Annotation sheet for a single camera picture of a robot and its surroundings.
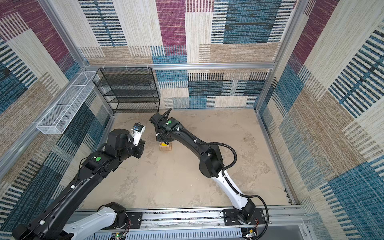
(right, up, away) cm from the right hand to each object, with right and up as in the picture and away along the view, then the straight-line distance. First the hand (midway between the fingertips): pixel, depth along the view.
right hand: (164, 139), depth 90 cm
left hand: (-7, +2, -16) cm, 18 cm away
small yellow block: (-1, -3, +3) cm, 5 cm away
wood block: (+2, -6, +7) cm, 9 cm away
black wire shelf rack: (-29, +34, +21) cm, 50 cm away
